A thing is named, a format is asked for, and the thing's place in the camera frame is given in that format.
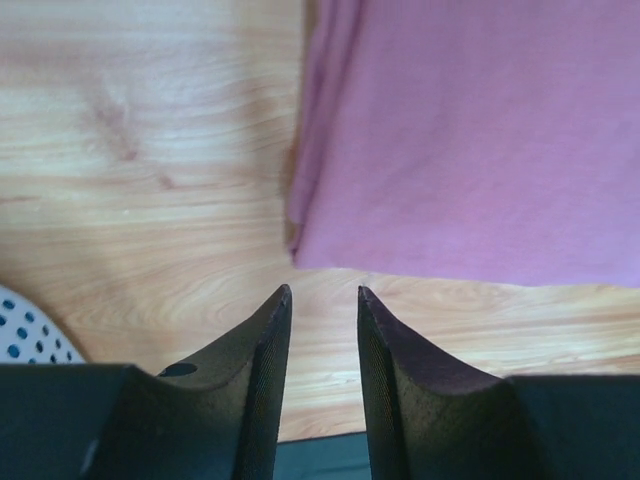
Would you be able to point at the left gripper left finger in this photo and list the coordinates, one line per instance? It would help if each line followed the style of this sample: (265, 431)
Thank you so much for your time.
(212, 415)

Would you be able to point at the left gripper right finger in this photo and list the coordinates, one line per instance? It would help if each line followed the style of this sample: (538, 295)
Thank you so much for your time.
(429, 415)

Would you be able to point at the pink t shirt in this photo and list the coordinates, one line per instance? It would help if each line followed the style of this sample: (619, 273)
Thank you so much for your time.
(494, 141)

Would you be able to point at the white plastic laundry basket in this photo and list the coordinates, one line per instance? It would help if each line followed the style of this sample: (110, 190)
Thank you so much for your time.
(29, 336)

